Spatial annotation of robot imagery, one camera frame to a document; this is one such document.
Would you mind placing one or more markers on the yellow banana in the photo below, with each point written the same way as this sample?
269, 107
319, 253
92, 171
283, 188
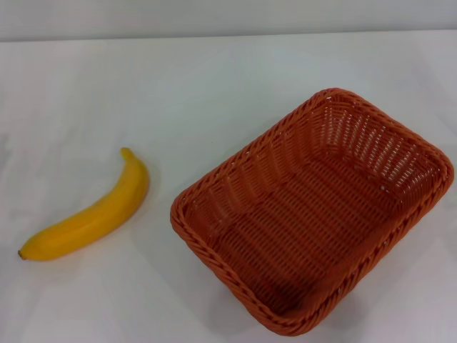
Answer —
89, 221

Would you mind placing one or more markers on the orange woven plastic basket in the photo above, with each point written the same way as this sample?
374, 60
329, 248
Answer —
307, 221

